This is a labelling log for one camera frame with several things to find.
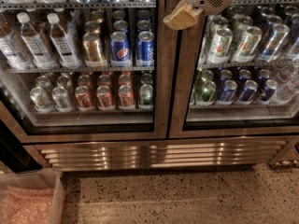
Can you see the steel fridge bottom grille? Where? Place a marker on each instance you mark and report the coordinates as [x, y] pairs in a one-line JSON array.
[[155, 154]]

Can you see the front pepsi can right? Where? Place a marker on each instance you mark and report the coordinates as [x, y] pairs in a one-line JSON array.
[[145, 49]]

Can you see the white green can right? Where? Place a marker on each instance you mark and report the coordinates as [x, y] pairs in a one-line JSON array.
[[247, 44]]

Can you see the white green can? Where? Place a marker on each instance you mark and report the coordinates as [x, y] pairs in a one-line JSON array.
[[247, 44], [219, 48]]

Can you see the tea bottle white cap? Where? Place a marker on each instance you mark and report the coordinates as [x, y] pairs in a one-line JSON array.
[[36, 41], [64, 42]]

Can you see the red can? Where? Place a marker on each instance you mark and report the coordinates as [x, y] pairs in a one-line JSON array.
[[104, 98], [84, 97], [126, 97]]

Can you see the silver blue tall can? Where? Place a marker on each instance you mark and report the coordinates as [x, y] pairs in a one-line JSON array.
[[268, 51]]

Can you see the tea bottle white cap right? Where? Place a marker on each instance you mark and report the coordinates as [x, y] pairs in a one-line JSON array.
[[64, 42]]

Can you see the pepsi can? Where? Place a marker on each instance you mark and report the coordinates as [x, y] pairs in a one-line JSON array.
[[145, 49], [120, 50]]

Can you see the red can middle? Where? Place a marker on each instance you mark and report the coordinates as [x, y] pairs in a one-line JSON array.
[[104, 98]]

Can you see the gold front can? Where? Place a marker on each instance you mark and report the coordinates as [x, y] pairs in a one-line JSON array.
[[94, 52]]

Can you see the blue can lower right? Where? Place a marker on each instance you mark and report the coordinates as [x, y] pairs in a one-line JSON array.
[[267, 91]]

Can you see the front pepsi can left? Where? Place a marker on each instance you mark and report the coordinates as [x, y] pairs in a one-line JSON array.
[[120, 50]]

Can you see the tea bottle far left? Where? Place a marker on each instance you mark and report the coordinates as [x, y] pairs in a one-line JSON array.
[[11, 45]]

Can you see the blue can lower middle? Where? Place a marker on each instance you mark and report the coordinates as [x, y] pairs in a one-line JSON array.
[[247, 91]]

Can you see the silver can far left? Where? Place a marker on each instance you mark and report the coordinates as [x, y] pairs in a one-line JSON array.
[[42, 101]]

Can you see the white green can left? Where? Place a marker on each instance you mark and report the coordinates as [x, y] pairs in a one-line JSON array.
[[219, 48]]

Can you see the glass fridge door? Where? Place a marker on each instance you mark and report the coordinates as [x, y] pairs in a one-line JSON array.
[[190, 120], [86, 70]]

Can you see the green can left door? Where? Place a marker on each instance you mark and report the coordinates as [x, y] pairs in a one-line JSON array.
[[146, 96]]

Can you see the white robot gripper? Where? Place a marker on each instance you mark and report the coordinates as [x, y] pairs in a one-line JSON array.
[[184, 16]]

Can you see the water bottle lower right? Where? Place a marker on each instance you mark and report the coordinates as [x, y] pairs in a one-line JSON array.
[[287, 91]]

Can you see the blue can lower left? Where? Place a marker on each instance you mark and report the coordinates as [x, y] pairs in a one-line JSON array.
[[227, 93]]

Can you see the red can right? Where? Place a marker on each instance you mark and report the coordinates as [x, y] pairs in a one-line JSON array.
[[126, 97]]

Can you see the green can right door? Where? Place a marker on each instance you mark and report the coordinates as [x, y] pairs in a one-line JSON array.
[[205, 93]]

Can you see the red can left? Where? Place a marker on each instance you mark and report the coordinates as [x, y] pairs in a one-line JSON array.
[[84, 97]]

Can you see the clear plastic bin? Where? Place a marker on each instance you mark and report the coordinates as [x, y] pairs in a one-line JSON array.
[[41, 179]]

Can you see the tea bottle white cap middle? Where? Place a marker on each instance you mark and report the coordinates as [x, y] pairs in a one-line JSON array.
[[36, 41]]

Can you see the pink bubble wrap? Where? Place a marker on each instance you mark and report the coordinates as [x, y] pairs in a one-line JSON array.
[[25, 206]]

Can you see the green can door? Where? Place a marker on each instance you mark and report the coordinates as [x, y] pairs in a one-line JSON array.
[[205, 93], [146, 96]]

